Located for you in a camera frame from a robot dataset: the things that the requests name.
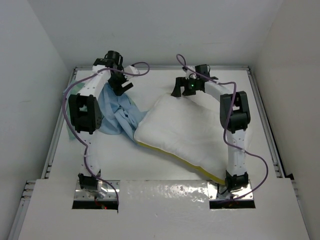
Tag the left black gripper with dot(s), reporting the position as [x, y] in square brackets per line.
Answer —
[116, 87]

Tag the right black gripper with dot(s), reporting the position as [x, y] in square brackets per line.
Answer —
[181, 81]

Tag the blue green pillowcase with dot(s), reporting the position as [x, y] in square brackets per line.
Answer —
[120, 113]

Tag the white yellow pillow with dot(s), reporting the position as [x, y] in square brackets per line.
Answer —
[193, 134]

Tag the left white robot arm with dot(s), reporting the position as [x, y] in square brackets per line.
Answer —
[85, 114]

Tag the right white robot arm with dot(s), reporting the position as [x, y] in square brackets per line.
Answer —
[234, 116]

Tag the white front cover board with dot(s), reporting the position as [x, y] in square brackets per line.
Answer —
[163, 210]

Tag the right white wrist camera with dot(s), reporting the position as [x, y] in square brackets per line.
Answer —
[189, 72]

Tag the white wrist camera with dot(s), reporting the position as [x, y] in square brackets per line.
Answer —
[189, 72]
[130, 72]

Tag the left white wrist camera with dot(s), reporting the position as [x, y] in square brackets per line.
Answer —
[130, 72]

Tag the aluminium table frame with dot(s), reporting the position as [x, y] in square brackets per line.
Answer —
[122, 160]

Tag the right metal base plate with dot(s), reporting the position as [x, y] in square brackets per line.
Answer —
[217, 192]

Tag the metal base plate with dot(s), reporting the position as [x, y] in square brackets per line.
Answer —
[217, 192]
[104, 192]

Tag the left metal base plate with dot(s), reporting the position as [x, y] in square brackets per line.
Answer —
[104, 192]

